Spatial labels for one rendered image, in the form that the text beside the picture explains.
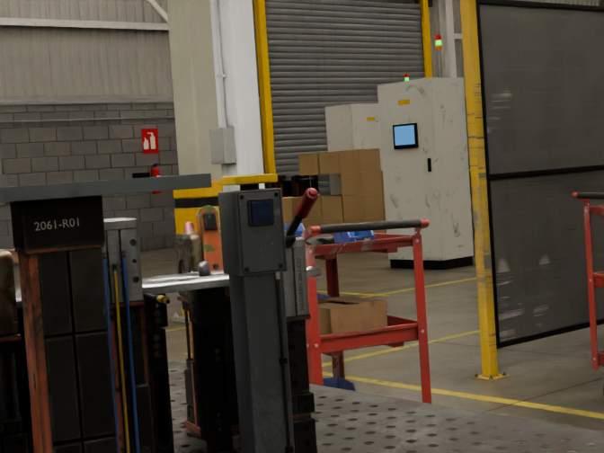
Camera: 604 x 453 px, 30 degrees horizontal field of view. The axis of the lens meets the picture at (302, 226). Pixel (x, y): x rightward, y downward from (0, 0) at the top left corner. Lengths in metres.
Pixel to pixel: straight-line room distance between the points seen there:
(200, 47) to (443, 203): 3.89
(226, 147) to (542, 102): 1.82
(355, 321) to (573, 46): 3.16
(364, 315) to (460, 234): 8.13
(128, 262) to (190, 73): 7.32
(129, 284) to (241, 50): 4.19
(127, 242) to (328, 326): 2.33
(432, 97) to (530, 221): 5.64
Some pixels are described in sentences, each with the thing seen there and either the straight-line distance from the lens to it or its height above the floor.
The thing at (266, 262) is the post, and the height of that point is 1.04.
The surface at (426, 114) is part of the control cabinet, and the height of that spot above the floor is 1.62.
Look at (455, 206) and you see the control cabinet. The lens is 11.96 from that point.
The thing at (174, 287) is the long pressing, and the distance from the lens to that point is 1.74.
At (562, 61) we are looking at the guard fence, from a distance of 6.56.
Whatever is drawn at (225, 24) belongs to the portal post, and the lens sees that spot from 5.73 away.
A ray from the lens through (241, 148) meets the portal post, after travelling 5.67.
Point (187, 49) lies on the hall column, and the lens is 8.92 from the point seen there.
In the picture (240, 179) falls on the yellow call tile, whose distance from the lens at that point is 1.48.
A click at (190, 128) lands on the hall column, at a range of 8.89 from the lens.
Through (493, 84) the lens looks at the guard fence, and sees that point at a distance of 6.09.
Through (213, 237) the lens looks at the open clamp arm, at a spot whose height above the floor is 1.05.
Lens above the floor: 1.17
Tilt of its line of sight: 3 degrees down
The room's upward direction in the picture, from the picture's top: 4 degrees counter-clockwise
